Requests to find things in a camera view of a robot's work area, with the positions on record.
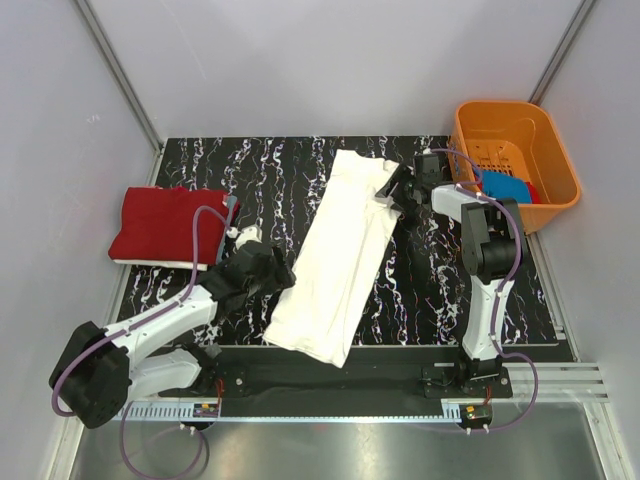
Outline grey slotted cable duct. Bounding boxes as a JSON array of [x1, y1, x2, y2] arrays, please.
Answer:
[[116, 399, 461, 424]]

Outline corner aluminium post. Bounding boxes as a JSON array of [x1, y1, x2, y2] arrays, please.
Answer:
[[528, 0, 599, 106], [70, 0, 164, 154]]

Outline folded grey t shirt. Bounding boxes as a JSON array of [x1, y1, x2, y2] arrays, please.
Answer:
[[224, 194, 239, 240]]

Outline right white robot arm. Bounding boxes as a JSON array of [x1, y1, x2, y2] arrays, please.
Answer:
[[376, 151, 528, 397]]

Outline orange plastic basket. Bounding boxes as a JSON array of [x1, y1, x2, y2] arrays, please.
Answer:
[[448, 100, 581, 234]]

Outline red t shirt in basket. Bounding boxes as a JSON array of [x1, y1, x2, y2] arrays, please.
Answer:
[[526, 182, 541, 204]]

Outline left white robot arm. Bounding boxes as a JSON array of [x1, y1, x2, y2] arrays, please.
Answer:
[[49, 241, 296, 429]]

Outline blue t shirt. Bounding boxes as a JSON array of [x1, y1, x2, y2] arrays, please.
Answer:
[[481, 171, 532, 204]]

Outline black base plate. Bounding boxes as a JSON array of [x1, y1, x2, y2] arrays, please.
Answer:
[[158, 344, 514, 419]]

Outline left corner aluminium post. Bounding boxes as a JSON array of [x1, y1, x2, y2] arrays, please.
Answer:
[[70, 0, 164, 154]]

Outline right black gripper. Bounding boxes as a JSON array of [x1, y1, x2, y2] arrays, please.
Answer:
[[375, 164, 421, 217]]

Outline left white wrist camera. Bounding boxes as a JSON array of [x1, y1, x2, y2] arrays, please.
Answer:
[[226, 225, 262, 249]]

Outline right corner aluminium post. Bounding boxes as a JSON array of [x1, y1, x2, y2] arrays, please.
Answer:
[[528, 0, 599, 106]]

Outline white t shirt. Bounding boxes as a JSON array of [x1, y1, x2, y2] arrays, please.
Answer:
[[114, 259, 193, 270], [263, 150, 399, 368]]

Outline folded white t shirt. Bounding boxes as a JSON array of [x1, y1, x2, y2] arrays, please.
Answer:
[[114, 259, 193, 270]]

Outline folded red t shirt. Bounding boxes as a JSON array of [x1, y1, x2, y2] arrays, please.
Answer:
[[108, 187, 229, 269]]

